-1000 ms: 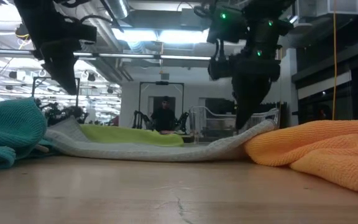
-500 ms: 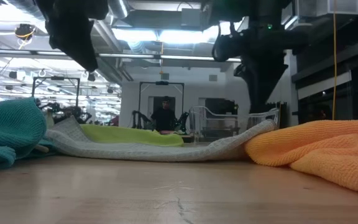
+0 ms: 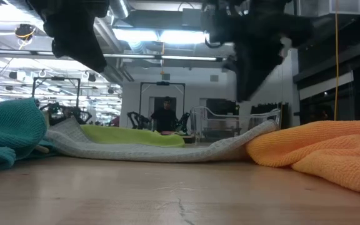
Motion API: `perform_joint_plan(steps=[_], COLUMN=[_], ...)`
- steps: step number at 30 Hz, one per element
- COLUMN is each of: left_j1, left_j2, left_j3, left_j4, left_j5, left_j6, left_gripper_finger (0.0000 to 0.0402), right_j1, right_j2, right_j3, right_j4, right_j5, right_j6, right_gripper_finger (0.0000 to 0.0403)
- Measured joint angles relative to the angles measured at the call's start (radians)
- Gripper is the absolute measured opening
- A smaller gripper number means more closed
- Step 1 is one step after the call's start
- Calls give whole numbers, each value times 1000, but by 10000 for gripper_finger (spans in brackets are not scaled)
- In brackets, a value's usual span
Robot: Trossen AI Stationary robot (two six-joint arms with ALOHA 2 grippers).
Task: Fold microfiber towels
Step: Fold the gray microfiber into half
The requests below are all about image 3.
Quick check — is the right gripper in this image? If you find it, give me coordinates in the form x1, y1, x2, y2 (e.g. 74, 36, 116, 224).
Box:
200, 0, 314, 103

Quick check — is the lime green microfiber towel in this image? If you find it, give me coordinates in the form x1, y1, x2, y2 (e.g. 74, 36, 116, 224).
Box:
80, 124, 186, 148

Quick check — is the clear plastic bin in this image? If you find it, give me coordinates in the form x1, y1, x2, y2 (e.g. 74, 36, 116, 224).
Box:
189, 106, 283, 145

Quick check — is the black background station frame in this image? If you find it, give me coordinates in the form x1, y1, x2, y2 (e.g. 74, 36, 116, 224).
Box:
139, 81, 186, 132
31, 76, 82, 109

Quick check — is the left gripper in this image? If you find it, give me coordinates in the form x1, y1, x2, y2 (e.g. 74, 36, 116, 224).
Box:
26, 0, 111, 73

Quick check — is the black ceiling cable reel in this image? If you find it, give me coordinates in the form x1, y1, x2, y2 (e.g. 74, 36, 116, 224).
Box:
14, 22, 37, 42

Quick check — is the orange microfiber towel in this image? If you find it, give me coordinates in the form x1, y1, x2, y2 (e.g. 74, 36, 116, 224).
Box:
246, 120, 360, 197

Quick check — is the teal microfiber towel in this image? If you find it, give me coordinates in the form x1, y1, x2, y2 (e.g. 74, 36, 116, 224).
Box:
0, 97, 58, 171

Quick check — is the light grey microfiber towel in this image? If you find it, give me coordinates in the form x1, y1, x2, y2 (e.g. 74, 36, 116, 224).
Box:
44, 117, 280, 164

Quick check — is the person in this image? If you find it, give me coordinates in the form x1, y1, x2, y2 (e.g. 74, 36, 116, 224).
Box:
150, 96, 180, 133

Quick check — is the dark background robot station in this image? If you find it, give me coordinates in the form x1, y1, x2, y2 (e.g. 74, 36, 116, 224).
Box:
39, 102, 93, 126

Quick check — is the hanging yellow cable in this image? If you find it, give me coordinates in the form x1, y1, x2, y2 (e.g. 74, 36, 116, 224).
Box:
333, 0, 341, 121

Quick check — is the long ceiling light bar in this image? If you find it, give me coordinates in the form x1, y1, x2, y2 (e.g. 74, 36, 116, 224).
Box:
0, 48, 228, 63

